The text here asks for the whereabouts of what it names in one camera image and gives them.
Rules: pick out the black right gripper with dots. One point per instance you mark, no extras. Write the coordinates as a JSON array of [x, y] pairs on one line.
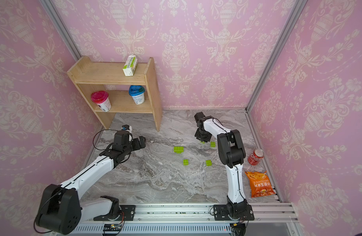
[[198, 136]]

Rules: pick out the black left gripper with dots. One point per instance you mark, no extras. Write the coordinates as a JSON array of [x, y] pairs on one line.
[[138, 145]]

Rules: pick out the green lego brick base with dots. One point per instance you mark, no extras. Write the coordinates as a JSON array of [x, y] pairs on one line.
[[178, 149]]

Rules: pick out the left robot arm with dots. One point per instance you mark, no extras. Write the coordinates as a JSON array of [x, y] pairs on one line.
[[60, 209]]

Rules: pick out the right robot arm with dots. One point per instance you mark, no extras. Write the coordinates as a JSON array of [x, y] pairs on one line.
[[232, 154]]

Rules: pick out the pink lid cup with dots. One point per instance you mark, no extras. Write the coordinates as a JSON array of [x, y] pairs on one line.
[[101, 99]]

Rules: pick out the blue lid cup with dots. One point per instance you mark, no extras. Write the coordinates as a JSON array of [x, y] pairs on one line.
[[138, 94]]

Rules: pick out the red cola can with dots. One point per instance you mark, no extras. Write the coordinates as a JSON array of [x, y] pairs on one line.
[[256, 157]]

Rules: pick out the wooden shelf unit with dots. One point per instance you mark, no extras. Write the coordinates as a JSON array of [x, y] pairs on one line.
[[90, 77]]

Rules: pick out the white green carton box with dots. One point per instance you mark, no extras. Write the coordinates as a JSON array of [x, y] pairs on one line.
[[130, 65]]

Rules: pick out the orange snack bag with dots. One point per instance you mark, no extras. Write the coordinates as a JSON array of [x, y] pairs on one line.
[[260, 184]]

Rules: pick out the small circuit board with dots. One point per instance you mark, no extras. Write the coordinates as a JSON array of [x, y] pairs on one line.
[[112, 228]]

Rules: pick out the aluminium corner profile left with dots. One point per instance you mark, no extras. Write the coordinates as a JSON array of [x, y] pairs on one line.
[[64, 33]]

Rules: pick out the aluminium corner profile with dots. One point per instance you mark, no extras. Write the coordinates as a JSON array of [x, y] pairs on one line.
[[64, 33], [283, 37]]

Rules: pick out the aluminium corner profile right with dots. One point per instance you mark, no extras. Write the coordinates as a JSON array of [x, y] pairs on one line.
[[283, 37]]

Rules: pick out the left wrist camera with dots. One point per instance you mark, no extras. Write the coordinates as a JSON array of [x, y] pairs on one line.
[[127, 128]]

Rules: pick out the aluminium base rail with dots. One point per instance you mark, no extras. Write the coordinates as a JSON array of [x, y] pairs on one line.
[[200, 219]]

